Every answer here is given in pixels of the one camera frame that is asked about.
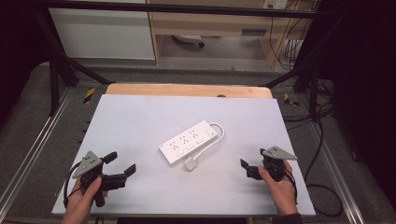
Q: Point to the black metal frame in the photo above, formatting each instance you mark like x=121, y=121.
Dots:
x=54, y=81

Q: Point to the wooden desk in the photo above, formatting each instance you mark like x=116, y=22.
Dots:
x=214, y=26

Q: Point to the white cabinet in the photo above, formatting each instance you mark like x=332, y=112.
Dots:
x=102, y=34

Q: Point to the aluminium rail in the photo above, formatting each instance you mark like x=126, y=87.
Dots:
x=336, y=174
x=37, y=146

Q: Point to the white plug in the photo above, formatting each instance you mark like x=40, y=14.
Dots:
x=190, y=163

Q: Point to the person's right hand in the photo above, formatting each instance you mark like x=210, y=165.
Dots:
x=282, y=194

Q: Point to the wooden table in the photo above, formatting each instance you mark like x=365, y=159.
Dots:
x=186, y=90

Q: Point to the yellow black tape marker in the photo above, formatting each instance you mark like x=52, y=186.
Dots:
x=290, y=100
x=89, y=95

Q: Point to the white power strip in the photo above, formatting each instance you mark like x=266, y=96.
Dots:
x=186, y=141

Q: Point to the person's left hand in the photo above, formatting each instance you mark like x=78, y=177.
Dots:
x=79, y=203

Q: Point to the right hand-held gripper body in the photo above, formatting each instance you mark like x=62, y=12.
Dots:
x=275, y=166

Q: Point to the white wall socket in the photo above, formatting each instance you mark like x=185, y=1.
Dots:
x=275, y=3

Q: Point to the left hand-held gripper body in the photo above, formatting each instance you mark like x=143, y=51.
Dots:
x=90, y=166

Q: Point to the office chair base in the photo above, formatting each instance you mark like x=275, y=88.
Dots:
x=190, y=39

